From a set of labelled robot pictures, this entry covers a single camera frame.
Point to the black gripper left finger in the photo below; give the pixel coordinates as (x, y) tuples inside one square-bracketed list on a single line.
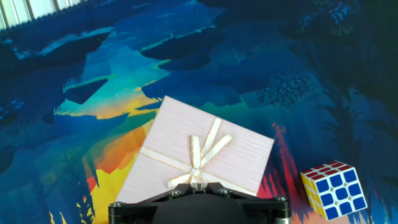
[(130, 211)]

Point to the pink ribboned gift box casing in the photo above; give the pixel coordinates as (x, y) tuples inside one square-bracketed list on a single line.
[(174, 140)]

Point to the colourful landscape print cloth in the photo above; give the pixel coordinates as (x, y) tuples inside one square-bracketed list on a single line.
[(217, 62)]

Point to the Rubik's cube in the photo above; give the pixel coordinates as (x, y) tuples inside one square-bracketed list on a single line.
[(337, 193)]

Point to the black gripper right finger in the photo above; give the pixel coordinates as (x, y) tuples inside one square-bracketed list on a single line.
[(267, 211)]

